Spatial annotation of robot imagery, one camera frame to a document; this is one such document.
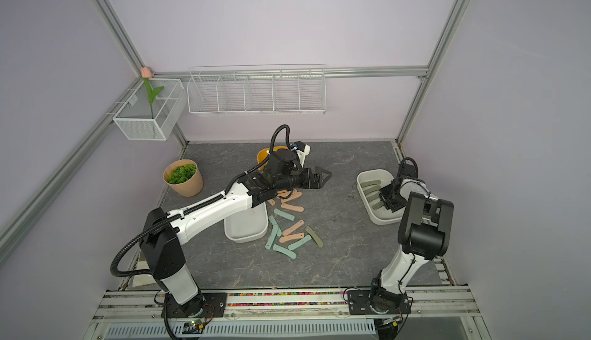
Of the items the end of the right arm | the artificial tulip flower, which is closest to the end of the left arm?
the end of the right arm

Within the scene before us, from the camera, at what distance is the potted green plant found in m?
0.93

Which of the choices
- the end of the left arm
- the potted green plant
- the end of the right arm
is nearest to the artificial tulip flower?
the potted green plant
